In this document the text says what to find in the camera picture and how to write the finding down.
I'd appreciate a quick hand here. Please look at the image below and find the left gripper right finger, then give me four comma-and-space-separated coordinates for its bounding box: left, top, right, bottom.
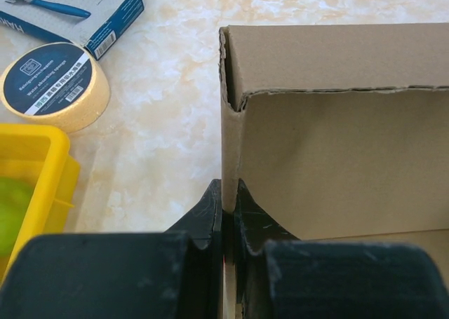
233, 182, 448, 318

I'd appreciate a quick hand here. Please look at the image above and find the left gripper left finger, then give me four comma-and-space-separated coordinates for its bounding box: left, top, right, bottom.
1, 179, 223, 318

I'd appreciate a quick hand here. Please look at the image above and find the brown cardboard box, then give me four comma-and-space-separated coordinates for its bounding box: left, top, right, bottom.
219, 23, 448, 318

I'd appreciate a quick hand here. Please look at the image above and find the blue razor package box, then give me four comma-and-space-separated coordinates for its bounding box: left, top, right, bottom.
1, 0, 145, 60

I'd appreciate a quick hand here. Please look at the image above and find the green apple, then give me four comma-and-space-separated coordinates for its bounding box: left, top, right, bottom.
1, 177, 34, 257

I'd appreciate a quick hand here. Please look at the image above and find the yellow plastic tray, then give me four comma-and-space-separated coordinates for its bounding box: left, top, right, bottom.
1, 123, 80, 280

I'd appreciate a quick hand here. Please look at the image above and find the blue tape roll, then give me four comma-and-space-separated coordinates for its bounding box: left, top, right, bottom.
1, 42, 110, 133

